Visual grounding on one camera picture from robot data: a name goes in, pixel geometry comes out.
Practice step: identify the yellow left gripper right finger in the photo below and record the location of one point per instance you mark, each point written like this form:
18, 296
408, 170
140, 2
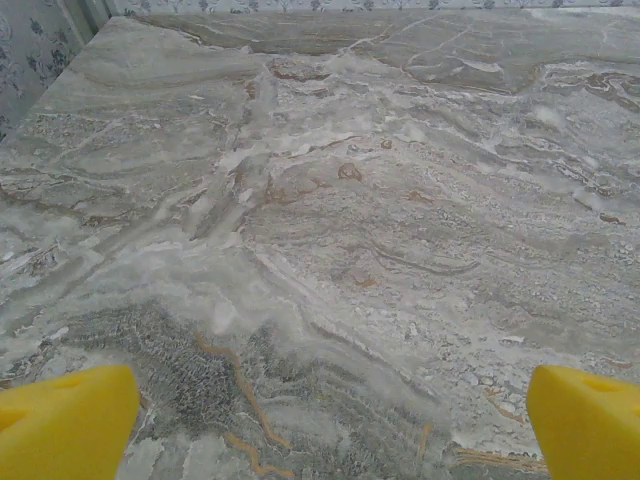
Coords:
590, 435

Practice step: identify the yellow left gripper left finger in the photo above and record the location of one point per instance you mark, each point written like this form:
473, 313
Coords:
60, 430

